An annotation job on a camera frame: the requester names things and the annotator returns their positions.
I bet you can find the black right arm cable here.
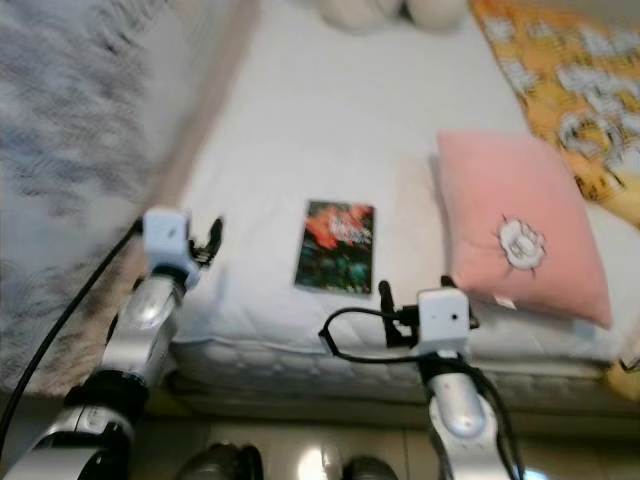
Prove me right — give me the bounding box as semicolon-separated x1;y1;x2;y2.
320;307;426;363

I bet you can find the dark book red cover art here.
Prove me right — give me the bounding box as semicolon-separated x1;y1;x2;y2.
294;199;376;295

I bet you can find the black left robot foot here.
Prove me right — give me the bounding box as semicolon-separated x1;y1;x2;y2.
175;445;261;480

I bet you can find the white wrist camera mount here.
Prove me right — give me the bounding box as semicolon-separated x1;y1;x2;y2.
142;207;191;276
416;288;473;356

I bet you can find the black right robot foot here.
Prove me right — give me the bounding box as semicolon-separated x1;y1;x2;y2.
340;457;401;480

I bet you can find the black robot foot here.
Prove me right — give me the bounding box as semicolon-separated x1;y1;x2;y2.
175;445;261;480
340;457;401;480

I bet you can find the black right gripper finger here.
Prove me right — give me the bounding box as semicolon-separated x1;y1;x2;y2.
376;280;401;346

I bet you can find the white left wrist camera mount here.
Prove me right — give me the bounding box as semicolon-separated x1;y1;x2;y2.
142;207;191;276

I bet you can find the yellow orange cartoon quilt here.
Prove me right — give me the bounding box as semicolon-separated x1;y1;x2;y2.
470;0;640;231

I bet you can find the pink pillow white patch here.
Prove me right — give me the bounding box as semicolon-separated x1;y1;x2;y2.
435;130;613;329

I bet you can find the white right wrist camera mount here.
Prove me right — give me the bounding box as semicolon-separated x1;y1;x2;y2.
416;288;473;356

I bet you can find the grey patterned white sheet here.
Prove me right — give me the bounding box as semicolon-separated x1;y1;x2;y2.
0;0;261;396

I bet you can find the white quilted mattress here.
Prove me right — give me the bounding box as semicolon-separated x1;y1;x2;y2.
165;0;640;396

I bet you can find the cream plush toy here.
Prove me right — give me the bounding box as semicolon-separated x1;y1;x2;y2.
320;0;469;31

